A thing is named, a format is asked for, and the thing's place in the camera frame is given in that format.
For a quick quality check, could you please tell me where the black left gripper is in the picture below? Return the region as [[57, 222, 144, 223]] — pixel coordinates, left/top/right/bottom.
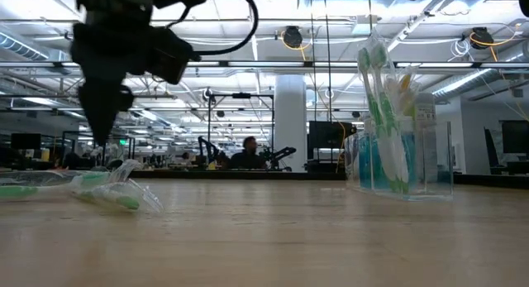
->
[[69, 25, 151, 147]]

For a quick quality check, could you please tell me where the green white bagged toothbrush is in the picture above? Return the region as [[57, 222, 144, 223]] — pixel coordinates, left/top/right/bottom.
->
[[0, 170, 115, 202], [370, 41, 411, 195], [356, 45, 401, 195], [68, 158, 165, 214]]

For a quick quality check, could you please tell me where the blue mouthwash bottle white cap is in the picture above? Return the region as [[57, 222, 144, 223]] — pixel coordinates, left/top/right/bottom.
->
[[358, 132, 388, 191], [403, 132, 417, 189]]

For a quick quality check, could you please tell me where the black monitor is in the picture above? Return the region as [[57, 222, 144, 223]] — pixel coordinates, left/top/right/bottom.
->
[[10, 132, 42, 151], [499, 120, 529, 155]]

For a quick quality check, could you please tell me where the green white wipes canister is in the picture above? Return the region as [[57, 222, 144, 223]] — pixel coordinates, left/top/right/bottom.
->
[[412, 92, 438, 172]]

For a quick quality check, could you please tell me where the person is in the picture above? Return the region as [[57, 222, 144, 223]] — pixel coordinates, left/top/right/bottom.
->
[[228, 135, 269, 171]]

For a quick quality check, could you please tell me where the black cabinet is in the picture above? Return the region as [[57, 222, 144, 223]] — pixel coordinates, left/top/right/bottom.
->
[[307, 120, 357, 173]]

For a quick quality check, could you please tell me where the white square pillar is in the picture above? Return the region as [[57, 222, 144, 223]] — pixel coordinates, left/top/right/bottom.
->
[[274, 74, 308, 173]]

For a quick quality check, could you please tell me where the black metal workstation frame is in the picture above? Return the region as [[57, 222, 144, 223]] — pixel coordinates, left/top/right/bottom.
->
[[206, 92, 276, 155], [61, 131, 136, 168]]

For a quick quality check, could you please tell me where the black ceiling cable reel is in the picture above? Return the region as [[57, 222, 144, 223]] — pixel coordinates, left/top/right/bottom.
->
[[469, 26, 495, 50], [282, 25, 304, 50]]

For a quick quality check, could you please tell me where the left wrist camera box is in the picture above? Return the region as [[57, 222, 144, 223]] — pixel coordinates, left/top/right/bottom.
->
[[146, 26, 196, 86]]

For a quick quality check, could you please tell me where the silver ventilation duct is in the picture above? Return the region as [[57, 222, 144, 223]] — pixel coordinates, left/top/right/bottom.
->
[[0, 30, 53, 64], [429, 67, 529, 100]]

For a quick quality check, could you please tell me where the thin black cable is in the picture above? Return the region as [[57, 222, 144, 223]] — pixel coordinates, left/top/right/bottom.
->
[[309, 0, 316, 122]]

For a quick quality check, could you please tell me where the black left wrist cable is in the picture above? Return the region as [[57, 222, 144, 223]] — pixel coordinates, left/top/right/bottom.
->
[[177, 0, 260, 57]]

